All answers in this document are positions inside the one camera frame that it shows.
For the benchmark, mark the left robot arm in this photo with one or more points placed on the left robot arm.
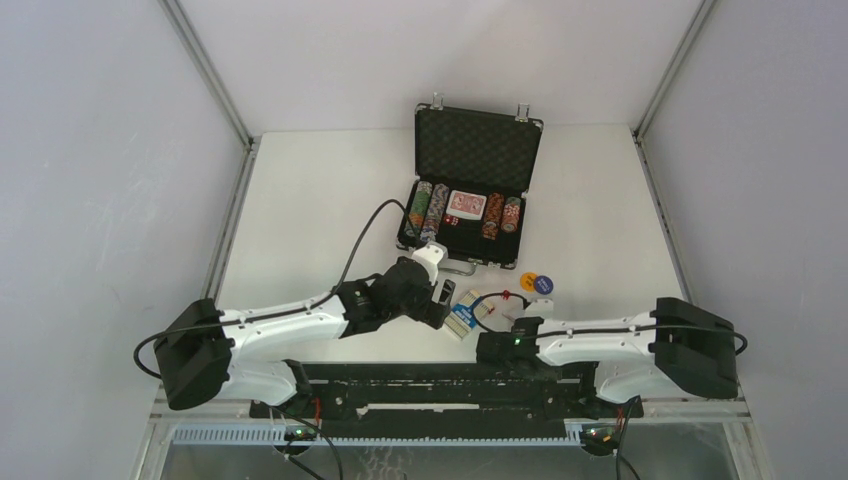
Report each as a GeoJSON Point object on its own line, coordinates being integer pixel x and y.
{"type": "Point", "coordinates": [207, 353]}

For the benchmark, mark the orange black poker chip row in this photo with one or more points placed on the orange black poker chip row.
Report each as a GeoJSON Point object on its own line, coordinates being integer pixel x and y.
{"type": "Point", "coordinates": [492, 216]}

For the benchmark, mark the blue texas holdem card box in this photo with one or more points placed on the blue texas holdem card box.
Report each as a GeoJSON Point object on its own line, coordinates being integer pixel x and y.
{"type": "Point", "coordinates": [465, 313]}

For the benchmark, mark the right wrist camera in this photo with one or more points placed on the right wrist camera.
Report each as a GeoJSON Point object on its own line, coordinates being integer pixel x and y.
{"type": "Point", "coordinates": [542, 307]}

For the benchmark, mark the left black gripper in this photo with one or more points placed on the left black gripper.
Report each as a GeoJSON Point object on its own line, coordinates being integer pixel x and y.
{"type": "Point", "coordinates": [440, 309]}

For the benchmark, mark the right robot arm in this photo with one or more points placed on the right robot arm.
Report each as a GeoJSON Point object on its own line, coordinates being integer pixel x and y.
{"type": "Point", "coordinates": [676, 347]}

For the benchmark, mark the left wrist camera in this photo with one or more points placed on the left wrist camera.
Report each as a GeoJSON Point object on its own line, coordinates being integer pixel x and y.
{"type": "Point", "coordinates": [429, 256]}

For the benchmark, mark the left aluminium frame post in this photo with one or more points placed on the left aluminium frame post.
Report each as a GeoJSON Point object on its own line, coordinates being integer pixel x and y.
{"type": "Point", "coordinates": [193, 45]}

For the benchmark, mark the red playing card deck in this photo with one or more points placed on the red playing card deck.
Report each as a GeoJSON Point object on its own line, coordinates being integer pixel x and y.
{"type": "Point", "coordinates": [466, 205]}

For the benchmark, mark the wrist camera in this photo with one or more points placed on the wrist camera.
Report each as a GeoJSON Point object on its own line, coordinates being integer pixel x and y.
{"type": "Point", "coordinates": [542, 307]}
{"type": "Point", "coordinates": [429, 256]}

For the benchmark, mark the yellow round button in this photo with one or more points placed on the yellow round button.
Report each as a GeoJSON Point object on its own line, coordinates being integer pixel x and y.
{"type": "Point", "coordinates": [527, 281]}

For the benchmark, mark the blue round button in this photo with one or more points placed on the blue round button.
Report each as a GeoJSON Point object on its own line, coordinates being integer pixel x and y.
{"type": "Point", "coordinates": [543, 285]}

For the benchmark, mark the black poker set case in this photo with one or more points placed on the black poker set case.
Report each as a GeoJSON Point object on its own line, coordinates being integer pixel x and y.
{"type": "Point", "coordinates": [482, 153]}

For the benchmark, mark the aluminium frame post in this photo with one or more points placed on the aluminium frame post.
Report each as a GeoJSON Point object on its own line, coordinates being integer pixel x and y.
{"type": "Point", "coordinates": [679, 56]}
{"type": "Point", "coordinates": [193, 45]}

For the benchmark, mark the red white poker chip row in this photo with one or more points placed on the red white poker chip row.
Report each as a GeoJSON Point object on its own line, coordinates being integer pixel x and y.
{"type": "Point", "coordinates": [511, 214]}

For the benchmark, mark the green poker chip row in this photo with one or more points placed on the green poker chip row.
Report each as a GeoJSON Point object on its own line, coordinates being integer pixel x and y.
{"type": "Point", "coordinates": [418, 208]}

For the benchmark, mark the blue tan poker chip row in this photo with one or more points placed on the blue tan poker chip row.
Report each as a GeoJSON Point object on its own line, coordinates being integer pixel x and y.
{"type": "Point", "coordinates": [434, 213]}

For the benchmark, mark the aluminium frame rail front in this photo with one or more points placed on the aluminium frame rail front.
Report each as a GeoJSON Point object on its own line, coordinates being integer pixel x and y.
{"type": "Point", "coordinates": [656, 410]}

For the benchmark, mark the right aluminium frame post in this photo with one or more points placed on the right aluminium frame post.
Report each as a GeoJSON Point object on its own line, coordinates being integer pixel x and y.
{"type": "Point", "coordinates": [679, 56]}

